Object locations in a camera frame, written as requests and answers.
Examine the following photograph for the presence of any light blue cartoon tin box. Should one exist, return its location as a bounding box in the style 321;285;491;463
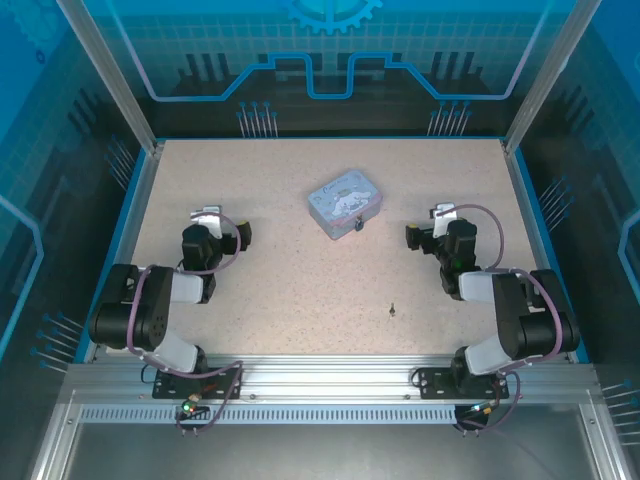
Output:
307;168;385;242

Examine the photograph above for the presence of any blue table edge strip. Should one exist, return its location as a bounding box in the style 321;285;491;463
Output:
513;148;591;365
73;148;150;364

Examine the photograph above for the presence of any grey metal lower shelf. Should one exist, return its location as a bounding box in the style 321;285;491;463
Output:
64;422;601;480

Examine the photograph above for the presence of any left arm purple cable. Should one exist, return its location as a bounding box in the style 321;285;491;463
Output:
127;212;245;434

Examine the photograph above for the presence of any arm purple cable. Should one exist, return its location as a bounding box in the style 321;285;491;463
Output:
447;202;574;434
127;212;245;434

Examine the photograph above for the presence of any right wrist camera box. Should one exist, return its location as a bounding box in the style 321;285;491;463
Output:
430;202;459;239

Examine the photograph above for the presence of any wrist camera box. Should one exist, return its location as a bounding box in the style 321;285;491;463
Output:
189;204;224;237
430;202;459;239

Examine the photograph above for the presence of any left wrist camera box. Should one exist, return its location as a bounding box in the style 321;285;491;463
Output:
189;204;224;237

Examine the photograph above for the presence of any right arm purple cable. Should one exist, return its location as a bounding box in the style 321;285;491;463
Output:
447;202;574;434

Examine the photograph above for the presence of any aluminium table side rail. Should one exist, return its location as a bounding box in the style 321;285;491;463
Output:
91;144;162;362
502;144;572;362

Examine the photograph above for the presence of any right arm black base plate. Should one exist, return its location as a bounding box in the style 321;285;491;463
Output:
415;367;511;401

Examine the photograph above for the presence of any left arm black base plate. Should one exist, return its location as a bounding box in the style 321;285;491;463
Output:
152;366;246;401

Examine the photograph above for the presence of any aluminium mounting rail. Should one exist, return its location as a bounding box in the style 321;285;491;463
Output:
64;353;599;404

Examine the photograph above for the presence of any aluminium frame post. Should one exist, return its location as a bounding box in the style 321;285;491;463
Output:
55;0;166;156
501;0;606;156

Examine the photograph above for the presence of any grey slotted cable duct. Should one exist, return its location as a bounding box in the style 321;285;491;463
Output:
78;405;459;424

